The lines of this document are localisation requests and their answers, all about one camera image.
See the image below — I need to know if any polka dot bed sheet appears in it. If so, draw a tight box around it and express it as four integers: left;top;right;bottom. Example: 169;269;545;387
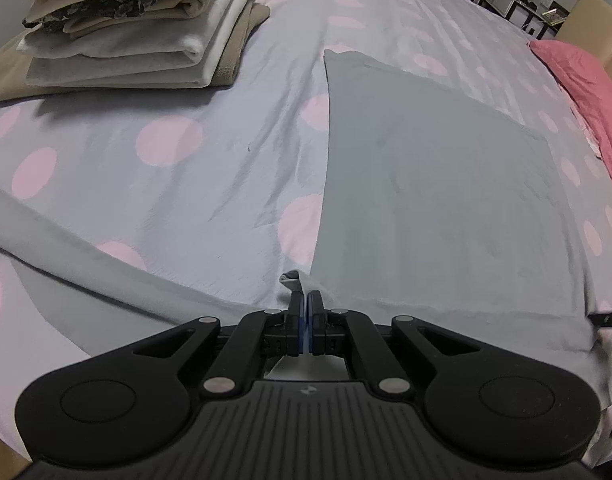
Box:
0;0;612;465

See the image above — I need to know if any white bedside shelf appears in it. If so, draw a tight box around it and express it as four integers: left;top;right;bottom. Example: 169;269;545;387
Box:
474;0;570;40

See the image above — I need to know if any stack of folded clothes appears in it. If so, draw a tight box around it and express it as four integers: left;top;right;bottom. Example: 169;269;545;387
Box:
0;0;270;102

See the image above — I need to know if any beige headboard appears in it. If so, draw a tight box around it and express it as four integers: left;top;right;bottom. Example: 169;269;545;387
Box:
556;0;612;65

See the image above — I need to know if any grey-green garment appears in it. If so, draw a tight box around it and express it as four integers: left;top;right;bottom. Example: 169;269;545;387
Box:
0;54;611;412

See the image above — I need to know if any pink pillow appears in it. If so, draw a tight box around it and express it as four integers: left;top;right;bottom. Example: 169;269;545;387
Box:
528;40;612;180

